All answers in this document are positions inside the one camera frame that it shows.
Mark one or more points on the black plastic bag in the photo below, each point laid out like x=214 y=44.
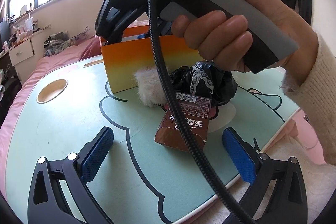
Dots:
x=220 y=85

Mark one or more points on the orange cardboard box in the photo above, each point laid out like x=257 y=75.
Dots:
x=126 y=61

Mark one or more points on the green cartoon desktop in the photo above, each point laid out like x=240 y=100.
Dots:
x=78 y=113

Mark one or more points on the person's right hand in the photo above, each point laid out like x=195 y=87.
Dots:
x=273 y=8

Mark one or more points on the white fur ball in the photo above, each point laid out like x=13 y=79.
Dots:
x=148 y=87

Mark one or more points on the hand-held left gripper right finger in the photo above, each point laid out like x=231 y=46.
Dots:
x=239 y=158

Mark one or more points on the pile of striped clothes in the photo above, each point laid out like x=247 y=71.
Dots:
x=57 y=43

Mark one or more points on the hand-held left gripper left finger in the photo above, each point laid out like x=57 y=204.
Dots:
x=97 y=153

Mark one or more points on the pink bed sheet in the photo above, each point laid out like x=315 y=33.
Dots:
x=52 y=61

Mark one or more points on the dark red pillow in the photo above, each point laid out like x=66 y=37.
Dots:
x=90 y=48

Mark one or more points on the brown drink carton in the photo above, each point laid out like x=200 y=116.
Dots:
x=197 y=119

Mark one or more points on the white drawer cabinet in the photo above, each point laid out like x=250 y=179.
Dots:
x=21 y=52

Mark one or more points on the person's right forearm white sleeve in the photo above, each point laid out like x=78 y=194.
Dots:
x=320 y=98

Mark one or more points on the plastic cup with straw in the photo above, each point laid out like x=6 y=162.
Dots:
x=28 y=26

